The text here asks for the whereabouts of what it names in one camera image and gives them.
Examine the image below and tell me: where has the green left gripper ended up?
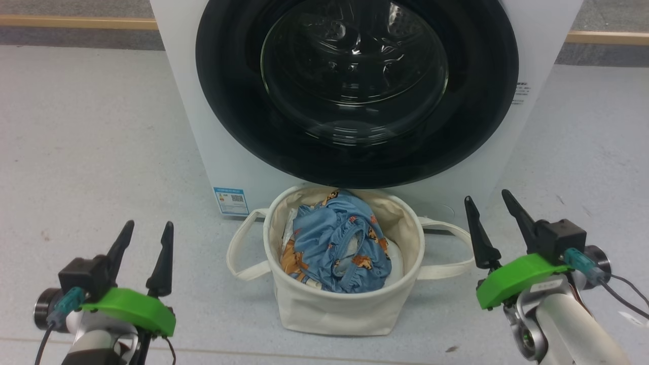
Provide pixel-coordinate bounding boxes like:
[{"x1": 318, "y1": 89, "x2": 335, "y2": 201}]
[{"x1": 81, "y1": 220, "x2": 176, "y2": 338}]

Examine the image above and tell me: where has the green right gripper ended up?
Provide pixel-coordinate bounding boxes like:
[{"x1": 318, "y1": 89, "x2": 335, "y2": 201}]
[{"x1": 464, "y1": 189, "x2": 571, "y2": 311}]

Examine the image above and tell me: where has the blue bear-print garment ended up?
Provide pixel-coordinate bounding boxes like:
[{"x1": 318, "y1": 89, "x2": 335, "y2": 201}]
[{"x1": 292, "y1": 190, "x2": 392, "y2": 294}]

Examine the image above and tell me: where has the black round washer door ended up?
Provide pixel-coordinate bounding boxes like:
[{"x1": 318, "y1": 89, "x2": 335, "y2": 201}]
[{"x1": 196, "y1": 0, "x2": 519, "y2": 189}]

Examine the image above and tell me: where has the white cloth basket filling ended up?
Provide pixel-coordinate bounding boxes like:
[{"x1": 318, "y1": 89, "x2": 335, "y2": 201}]
[{"x1": 280, "y1": 207, "x2": 405, "y2": 292}]

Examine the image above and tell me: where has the white front-load washing machine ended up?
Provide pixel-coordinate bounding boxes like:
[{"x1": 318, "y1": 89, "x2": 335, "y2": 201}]
[{"x1": 150, "y1": 0, "x2": 584, "y2": 231}]

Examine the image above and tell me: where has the cream canvas laundry basket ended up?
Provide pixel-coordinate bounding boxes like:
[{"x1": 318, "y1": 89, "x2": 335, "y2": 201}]
[{"x1": 226, "y1": 184, "x2": 476, "y2": 337}]

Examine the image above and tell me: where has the blue energy label sticker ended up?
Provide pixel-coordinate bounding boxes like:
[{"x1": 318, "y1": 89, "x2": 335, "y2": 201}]
[{"x1": 213, "y1": 187, "x2": 249, "y2": 216}]

